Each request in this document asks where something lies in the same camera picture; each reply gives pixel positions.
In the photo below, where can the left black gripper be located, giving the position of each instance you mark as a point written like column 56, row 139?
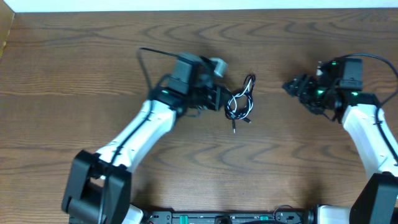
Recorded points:
column 209, row 99

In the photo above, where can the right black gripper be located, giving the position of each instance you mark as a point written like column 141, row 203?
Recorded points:
column 296, row 88

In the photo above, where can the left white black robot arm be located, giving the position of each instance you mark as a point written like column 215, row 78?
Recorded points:
column 99, row 184

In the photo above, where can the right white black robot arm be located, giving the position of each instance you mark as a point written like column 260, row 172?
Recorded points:
column 338, row 87

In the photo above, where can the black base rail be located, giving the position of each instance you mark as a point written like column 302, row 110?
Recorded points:
column 283, row 214

